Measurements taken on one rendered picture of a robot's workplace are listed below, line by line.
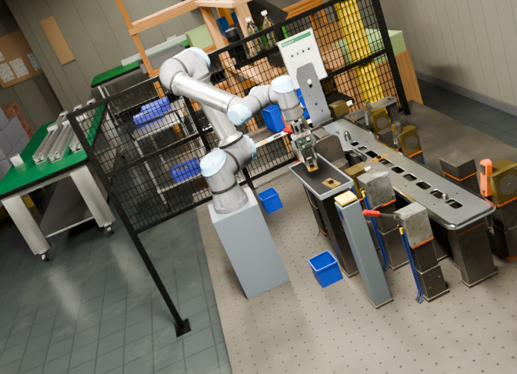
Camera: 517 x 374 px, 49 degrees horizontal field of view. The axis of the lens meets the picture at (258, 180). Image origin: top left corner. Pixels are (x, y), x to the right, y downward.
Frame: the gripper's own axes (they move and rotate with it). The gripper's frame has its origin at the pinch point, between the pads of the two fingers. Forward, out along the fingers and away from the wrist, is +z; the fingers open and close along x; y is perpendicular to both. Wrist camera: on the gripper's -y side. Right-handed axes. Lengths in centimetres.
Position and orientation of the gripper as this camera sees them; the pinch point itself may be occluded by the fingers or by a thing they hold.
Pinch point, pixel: (310, 162)
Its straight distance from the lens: 220.1
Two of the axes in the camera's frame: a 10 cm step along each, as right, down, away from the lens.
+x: 9.3, -3.5, -0.6
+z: 3.5, 8.5, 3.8
